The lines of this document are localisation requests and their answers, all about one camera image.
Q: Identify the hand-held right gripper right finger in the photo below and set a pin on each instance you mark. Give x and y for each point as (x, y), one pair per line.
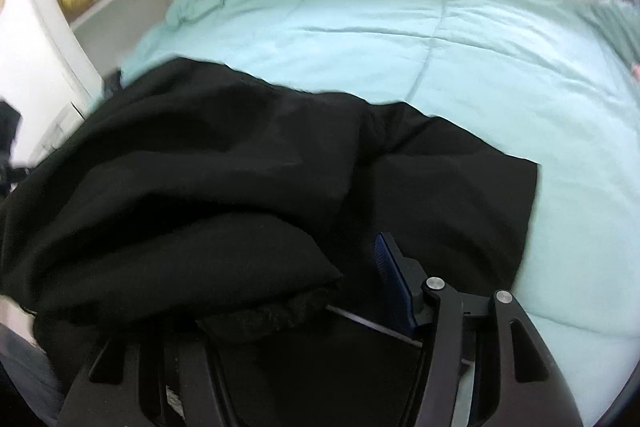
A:
(395, 282)

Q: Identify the black hooded jacket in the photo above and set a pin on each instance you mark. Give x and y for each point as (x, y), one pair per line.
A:
(200, 182)

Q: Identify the blue grey cloth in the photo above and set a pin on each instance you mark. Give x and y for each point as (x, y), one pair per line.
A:
(25, 367)

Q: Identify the pink pillow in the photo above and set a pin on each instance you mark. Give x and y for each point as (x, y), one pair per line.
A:
(635, 71)

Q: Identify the teal quilt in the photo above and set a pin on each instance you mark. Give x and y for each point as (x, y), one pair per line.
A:
(500, 82)

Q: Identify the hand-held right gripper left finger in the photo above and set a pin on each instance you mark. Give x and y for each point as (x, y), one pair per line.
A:
(130, 387)

